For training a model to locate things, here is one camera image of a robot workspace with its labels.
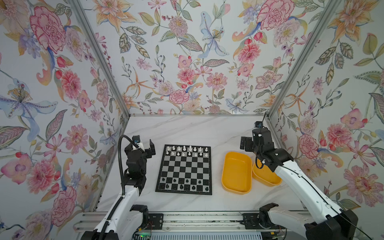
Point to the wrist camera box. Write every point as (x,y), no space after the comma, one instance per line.
(259,124)
(137,140)

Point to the aluminium base rail back wall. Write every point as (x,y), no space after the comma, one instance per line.
(201,115)

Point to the yellow tray with white pieces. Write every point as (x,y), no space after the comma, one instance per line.
(237,173)

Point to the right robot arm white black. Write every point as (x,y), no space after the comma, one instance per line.
(327,222)

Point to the black and silver chessboard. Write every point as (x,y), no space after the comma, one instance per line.
(186,170)

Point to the aluminium corner post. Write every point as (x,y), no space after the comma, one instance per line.
(91,37)
(320,26)

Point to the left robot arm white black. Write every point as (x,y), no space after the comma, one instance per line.
(123,195)

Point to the aluminium corner post left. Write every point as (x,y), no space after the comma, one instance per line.
(91,37)

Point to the aluminium base rail right wall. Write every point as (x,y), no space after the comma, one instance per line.
(283,164)

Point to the yellow tray with black pieces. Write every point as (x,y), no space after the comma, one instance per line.
(264,175)

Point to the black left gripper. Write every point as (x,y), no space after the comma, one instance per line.
(146,151)

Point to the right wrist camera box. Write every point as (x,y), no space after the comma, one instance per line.
(259,124)

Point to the aluminium base rail wall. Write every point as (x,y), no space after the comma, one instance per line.
(201,115)
(283,164)

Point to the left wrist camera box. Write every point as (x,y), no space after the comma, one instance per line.
(137,140)

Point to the aluminium corner post right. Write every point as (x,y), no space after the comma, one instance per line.
(320,26)

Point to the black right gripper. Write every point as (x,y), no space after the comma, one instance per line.
(247,141)

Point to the aluminium front mounting rail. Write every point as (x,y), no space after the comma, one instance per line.
(202,224)

